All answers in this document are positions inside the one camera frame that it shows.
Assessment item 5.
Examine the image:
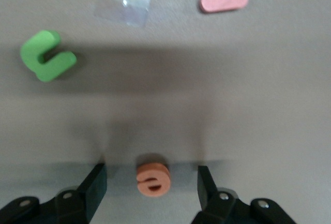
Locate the green foam letter n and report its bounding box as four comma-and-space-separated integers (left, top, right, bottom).
20, 29, 78, 83

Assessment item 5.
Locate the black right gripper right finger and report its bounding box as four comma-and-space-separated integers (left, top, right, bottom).
191, 166, 298, 224

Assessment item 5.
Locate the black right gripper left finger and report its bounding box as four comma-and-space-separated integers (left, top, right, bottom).
0, 163, 108, 224

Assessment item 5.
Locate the orange foam letter e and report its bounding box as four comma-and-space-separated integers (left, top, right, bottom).
136, 154, 171, 198

